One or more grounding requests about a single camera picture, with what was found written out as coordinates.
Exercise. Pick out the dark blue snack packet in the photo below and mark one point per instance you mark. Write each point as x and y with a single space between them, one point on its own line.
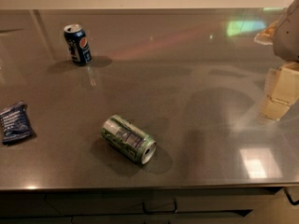
15 123

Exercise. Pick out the blue Pepsi can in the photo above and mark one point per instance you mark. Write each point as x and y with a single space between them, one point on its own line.
77 43

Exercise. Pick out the black drawer handle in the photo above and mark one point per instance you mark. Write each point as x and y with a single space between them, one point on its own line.
160 207

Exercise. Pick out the green soda can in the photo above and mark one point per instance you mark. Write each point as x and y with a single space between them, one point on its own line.
129 140

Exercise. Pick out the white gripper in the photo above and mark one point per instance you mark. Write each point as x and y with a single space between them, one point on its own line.
288 32

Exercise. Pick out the black cabinet handle right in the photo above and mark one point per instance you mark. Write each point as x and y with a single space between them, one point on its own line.
289 197

